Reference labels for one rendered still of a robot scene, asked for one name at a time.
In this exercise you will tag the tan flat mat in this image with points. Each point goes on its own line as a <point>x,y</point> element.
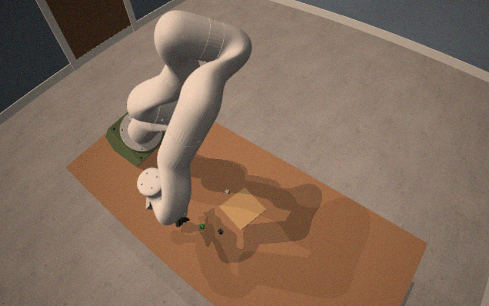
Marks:
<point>242,208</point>

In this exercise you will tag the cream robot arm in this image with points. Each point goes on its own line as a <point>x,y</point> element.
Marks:
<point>189,99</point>

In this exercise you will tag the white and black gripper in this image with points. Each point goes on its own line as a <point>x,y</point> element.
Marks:
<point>182,219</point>

